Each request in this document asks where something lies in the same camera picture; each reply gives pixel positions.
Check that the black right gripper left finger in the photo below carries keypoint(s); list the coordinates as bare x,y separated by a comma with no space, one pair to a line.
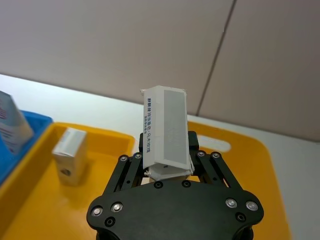
125,172

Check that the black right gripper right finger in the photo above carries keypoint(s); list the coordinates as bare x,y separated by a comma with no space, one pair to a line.
215,170

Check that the white box with grey panel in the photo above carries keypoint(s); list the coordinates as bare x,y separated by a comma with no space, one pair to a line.
172,125

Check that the small white cardboard box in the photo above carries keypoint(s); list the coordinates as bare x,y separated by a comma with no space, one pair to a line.
71,160

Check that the yellow plastic tray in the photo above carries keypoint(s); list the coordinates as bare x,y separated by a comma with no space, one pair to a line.
37,205

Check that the blue plastic tray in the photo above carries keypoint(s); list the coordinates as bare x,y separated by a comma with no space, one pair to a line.
32,125

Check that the white and blue carton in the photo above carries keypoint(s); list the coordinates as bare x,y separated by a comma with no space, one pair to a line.
12,125

